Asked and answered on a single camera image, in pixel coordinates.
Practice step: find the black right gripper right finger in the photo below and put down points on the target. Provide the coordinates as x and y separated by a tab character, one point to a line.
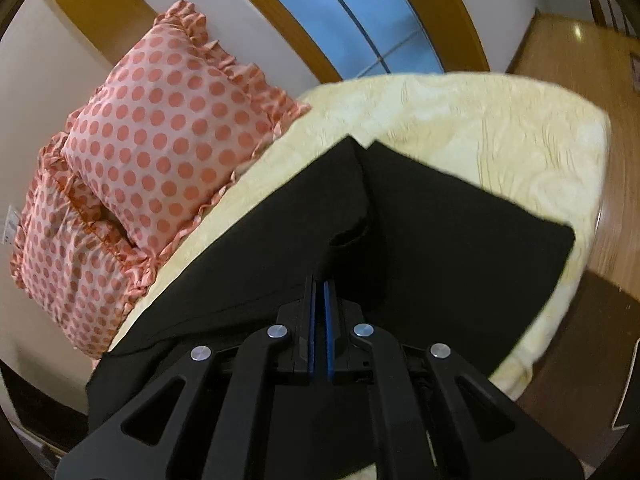
341	355

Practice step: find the pink polka dot pillow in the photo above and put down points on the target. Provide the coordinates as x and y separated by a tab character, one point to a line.
177	120
72	259

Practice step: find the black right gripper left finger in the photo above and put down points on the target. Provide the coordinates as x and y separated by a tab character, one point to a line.
298	317

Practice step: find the blue glass window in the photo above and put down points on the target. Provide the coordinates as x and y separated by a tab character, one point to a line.
364	38

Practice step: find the white wall socket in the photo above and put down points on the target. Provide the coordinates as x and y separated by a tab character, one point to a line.
10	225

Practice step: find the pink polka dot pillow rear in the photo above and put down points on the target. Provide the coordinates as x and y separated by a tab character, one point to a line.
72	259

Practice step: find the cream patterned bed cover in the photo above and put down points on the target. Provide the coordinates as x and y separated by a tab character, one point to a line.
536	144

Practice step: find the black pants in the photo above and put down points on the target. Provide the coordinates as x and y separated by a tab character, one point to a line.
427	256

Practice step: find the pink polka dot pillow front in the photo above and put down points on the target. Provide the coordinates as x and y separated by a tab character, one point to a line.
177	120

